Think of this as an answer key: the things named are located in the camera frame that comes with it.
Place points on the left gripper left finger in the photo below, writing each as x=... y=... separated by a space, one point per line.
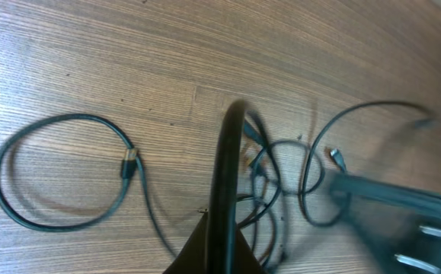
x=191 y=259

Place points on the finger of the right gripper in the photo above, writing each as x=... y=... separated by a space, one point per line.
x=400 y=226

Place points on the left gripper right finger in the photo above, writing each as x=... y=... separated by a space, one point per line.
x=245 y=261

